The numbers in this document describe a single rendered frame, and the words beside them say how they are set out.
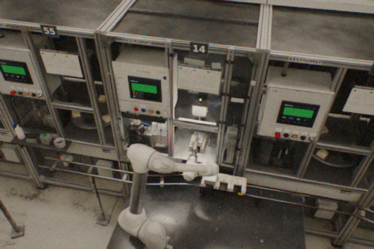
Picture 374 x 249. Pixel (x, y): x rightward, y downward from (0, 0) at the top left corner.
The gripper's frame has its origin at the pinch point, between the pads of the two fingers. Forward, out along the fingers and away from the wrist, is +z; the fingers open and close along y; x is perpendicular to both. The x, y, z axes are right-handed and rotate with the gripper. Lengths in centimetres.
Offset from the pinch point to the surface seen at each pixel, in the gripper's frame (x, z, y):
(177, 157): 15.2, -13.0, -9.2
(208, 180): -16.4, -33.4, -7.4
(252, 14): -31, 48, 101
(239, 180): -40.9, -25.5, -11.2
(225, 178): -29.2, -25.7, -11.2
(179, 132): 20.6, 19.9, -9.2
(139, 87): 43, -17, 65
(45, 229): 143, -59, -100
